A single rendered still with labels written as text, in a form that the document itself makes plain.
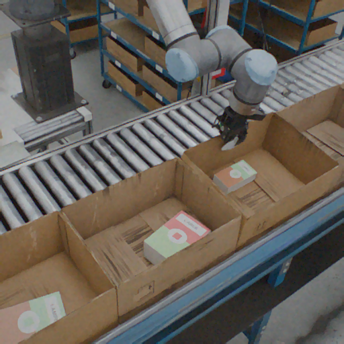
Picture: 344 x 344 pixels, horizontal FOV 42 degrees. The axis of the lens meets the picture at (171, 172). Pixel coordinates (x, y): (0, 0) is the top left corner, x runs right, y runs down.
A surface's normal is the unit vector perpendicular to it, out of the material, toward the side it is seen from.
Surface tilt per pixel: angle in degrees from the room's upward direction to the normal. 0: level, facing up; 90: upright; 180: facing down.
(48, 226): 90
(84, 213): 90
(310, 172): 90
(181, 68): 93
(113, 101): 0
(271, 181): 6
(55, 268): 0
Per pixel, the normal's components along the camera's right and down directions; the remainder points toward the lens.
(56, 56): 0.65, 0.54
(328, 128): 0.06, -0.74
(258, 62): 0.26, -0.50
